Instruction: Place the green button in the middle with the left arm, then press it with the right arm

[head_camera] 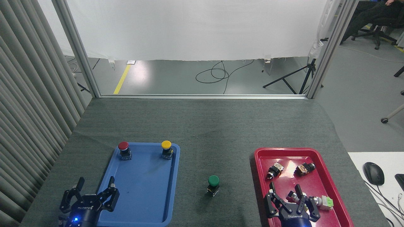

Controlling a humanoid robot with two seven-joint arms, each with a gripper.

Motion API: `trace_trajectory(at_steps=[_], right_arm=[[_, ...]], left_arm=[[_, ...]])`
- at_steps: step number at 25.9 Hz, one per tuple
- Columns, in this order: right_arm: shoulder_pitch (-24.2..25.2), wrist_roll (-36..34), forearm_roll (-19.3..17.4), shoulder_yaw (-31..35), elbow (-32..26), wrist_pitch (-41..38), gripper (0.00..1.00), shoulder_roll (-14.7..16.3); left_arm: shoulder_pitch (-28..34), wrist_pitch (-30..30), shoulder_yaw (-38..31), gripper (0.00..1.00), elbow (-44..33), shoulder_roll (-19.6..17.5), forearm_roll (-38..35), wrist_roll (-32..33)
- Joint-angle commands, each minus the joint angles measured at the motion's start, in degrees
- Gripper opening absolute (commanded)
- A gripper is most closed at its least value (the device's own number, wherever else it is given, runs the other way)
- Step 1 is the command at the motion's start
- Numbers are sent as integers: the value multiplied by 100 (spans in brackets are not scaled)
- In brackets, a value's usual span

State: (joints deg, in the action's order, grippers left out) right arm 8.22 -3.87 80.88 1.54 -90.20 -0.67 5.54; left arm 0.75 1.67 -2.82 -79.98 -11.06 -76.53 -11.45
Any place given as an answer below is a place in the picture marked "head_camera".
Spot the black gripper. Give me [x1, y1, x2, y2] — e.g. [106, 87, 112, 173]
[60, 177, 120, 227]
[264, 182, 321, 227]

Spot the green push button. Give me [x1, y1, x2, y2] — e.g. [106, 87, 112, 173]
[207, 175, 220, 196]

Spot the red push button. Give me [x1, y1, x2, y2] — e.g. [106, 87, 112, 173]
[118, 142, 132, 160]

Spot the yellow push button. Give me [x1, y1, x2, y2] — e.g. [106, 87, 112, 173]
[161, 140, 174, 160]

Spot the red plastic tray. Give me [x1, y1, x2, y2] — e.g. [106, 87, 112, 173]
[254, 148, 354, 227]

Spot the blue plastic tray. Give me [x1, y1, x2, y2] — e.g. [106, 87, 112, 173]
[96, 142, 181, 227]

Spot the white desk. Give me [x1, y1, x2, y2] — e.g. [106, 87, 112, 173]
[348, 152, 404, 227]

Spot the black computer mouse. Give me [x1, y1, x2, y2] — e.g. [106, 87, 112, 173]
[363, 162, 385, 186]

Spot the grey pleated curtain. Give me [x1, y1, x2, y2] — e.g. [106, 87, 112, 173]
[0, 0, 90, 227]

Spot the yellow floor tape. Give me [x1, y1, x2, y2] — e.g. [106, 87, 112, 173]
[113, 64, 131, 95]

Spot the black tripod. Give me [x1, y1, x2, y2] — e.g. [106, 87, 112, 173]
[263, 58, 317, 95]

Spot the white stand leg with caster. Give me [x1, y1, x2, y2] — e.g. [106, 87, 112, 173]
[380, 104, 404, 124]

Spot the white hanging cloth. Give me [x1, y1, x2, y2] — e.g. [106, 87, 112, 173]
[309, 0, 339, 59]

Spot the black office chair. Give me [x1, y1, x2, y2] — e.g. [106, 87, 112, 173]
[351, 24, 398, 50]

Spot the white backdrop sheet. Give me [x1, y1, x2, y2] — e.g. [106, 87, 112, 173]
[38, 0, 329, 62]

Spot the person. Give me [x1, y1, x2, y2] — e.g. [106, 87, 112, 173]
[340, 0, 404, 43]

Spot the small silver switch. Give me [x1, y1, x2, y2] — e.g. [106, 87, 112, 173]
[287, 190, 308, 205]

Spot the green and white switch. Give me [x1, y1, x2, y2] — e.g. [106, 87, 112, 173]
[309, 195, 334, 212]

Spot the black knob selector switch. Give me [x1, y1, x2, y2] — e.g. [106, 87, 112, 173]
[267, 162, 284, 180]

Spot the black and brass switch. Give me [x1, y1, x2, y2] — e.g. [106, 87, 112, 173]
[294, 162, 316, 176]

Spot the black mouse cable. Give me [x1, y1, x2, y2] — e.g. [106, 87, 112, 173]
[363, 180, 404, 218]

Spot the black floor cable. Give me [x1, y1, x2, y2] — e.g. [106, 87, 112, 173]
[195, 59, 255, 94]

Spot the silver frame post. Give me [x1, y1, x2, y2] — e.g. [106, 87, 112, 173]
[306, 0, 360, 99]
[52, 0, 101, 98]

